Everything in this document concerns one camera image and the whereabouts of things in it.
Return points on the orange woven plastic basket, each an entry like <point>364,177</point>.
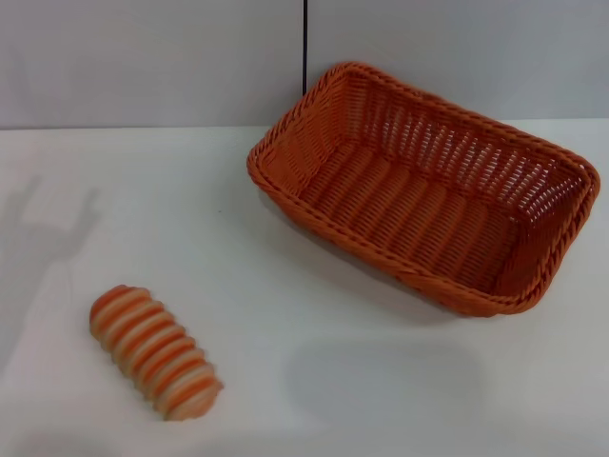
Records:
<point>409,214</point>

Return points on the orange striped toy bread loaf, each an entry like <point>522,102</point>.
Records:
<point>152,352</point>

